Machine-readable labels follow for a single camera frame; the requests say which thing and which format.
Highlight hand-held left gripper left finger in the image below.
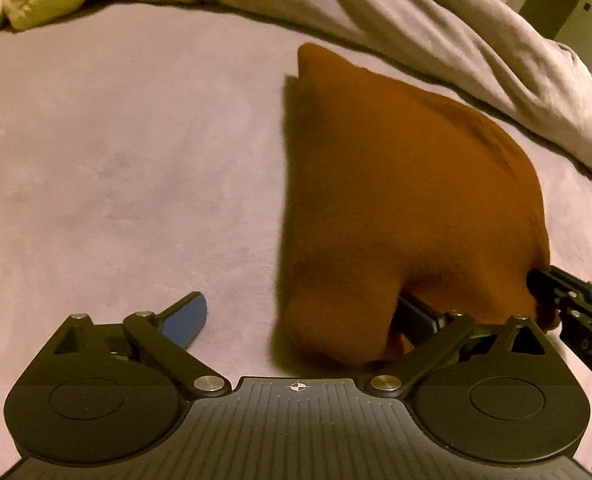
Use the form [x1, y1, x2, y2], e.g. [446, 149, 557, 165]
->
[38, 291, 233, 402]

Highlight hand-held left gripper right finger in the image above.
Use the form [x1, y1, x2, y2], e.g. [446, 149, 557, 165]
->
[367, 292, 561, 401]

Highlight grey rumpled blanket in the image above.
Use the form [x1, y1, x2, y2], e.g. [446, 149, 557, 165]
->
[101, 0, 592, 177]

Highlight purple bed sheet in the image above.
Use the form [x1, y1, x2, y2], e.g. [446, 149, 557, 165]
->
[0, 0, 592, 480]

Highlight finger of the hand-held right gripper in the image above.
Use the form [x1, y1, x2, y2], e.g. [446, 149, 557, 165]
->
[526, 266, 592, 298]
[538, 292, 592, 320]

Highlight brown button shirt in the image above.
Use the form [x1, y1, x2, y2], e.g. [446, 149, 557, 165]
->
[271, 42, 563, 367]

